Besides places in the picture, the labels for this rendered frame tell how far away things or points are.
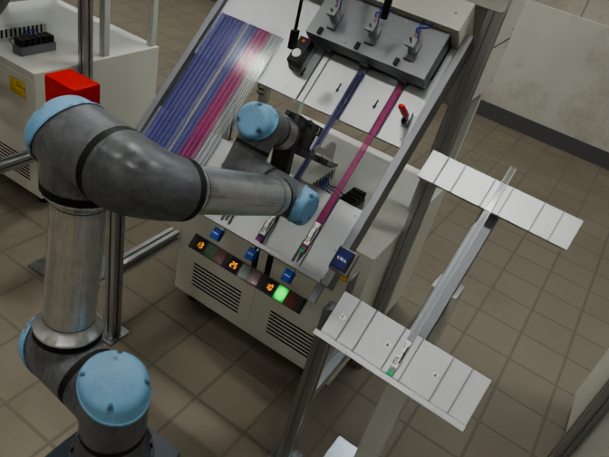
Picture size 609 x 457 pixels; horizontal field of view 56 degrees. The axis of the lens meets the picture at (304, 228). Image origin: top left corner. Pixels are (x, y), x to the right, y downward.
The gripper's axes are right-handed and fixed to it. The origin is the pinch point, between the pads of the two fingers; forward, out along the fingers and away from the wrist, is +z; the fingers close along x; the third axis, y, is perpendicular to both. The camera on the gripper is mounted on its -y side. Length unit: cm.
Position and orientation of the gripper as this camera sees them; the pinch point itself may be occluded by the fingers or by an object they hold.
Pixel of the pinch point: (310, 155)
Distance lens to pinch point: 144.7
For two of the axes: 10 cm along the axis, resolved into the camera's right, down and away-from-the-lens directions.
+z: 3.6, 0.3, 9.3
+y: 4.3, -8.9, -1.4
